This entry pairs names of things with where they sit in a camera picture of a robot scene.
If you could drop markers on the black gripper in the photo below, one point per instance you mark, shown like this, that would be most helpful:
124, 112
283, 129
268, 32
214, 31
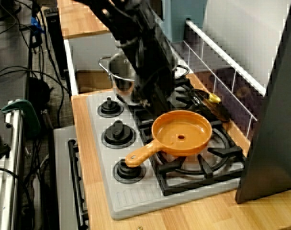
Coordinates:
152, 83

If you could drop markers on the orange toy frying pan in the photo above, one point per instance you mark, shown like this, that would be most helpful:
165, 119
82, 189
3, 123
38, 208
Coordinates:
181, 129

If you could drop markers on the stainless steel pot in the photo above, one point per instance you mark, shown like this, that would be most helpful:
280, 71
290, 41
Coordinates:
119, 69

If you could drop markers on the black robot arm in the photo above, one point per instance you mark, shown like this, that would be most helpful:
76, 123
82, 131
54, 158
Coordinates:
136, 36

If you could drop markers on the black burner grate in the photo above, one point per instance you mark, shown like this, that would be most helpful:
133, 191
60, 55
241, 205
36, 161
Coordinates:
174, 187
143, 119

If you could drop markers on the black stove knob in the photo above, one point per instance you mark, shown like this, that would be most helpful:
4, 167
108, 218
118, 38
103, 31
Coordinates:
110, 109
128, 175
118, 134

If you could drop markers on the small yellow toy piece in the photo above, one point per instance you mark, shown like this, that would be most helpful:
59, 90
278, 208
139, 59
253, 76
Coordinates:
213, 98

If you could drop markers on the white sink unit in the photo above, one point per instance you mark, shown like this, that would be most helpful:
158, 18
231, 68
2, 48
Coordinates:
92, 52

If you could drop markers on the dark tile backsplash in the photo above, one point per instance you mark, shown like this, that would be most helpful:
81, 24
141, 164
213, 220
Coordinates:
238, 95

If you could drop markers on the teal box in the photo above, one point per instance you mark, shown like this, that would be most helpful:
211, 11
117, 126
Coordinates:
181, 19

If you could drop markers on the grey stove top plate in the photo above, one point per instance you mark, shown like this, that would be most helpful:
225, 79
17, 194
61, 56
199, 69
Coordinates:
136, 196

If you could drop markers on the white oven cabinet front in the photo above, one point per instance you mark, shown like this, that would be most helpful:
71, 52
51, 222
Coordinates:
61, 167

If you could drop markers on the black bulky object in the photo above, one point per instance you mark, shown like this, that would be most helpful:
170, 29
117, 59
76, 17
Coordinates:
39, 95

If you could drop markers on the black slim tower box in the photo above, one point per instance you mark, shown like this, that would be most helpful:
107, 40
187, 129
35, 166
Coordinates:
55, 43

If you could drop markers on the green clamp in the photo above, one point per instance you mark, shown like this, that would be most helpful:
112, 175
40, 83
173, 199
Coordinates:
30, 115

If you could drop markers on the wooden kitchen countertop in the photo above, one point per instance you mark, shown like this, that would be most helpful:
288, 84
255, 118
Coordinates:
207, 215

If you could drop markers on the blue connector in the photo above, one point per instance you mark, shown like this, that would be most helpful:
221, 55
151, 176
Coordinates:
35, 26

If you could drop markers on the aluminium frame rail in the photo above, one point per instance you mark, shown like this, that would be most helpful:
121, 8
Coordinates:
9, 155

